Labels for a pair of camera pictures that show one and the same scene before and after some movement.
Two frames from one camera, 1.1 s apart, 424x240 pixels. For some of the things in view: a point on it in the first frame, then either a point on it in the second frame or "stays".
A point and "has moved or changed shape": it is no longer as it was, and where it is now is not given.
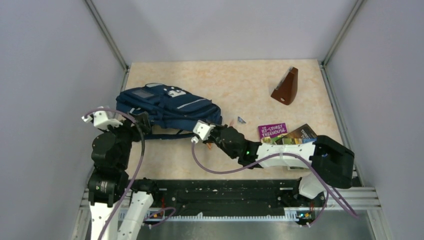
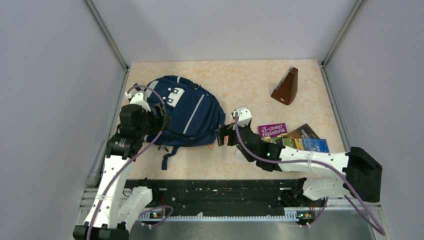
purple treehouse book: x=272 y=130 stays
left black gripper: x=143 y=120 to x=158 y=122
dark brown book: x=304 y=132 stays
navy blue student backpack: x=173 y=113 has moved or changed shape
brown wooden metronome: x=286 y=91 stays
